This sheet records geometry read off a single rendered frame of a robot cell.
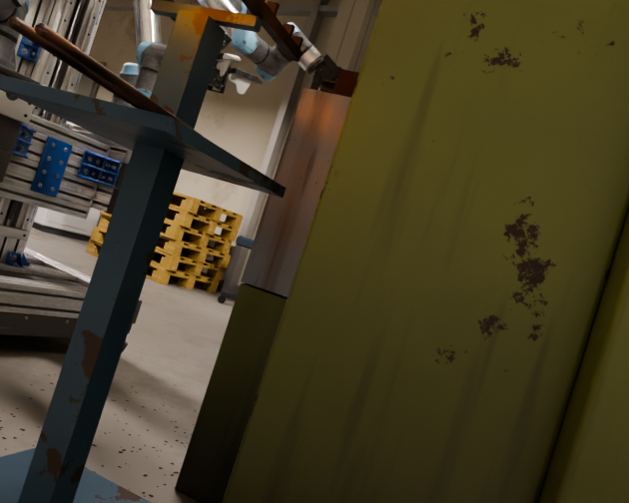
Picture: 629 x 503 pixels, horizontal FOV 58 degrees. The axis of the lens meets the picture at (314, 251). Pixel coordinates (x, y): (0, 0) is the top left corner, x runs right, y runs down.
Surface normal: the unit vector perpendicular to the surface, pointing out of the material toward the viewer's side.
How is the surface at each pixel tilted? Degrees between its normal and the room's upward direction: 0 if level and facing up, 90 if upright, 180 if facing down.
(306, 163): 90
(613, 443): 90
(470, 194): 90
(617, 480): 90
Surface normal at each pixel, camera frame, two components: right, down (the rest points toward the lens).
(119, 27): -0.51, -0.18
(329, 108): -0.28, -0.11
